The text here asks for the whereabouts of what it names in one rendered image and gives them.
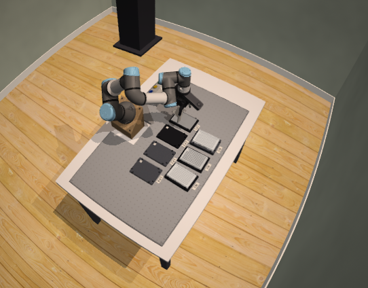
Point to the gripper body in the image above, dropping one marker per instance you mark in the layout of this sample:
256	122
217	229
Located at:
179	98

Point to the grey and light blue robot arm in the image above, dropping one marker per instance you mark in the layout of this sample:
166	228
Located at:
130	84

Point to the white operator button panel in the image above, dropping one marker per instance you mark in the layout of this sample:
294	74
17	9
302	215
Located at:
156	88

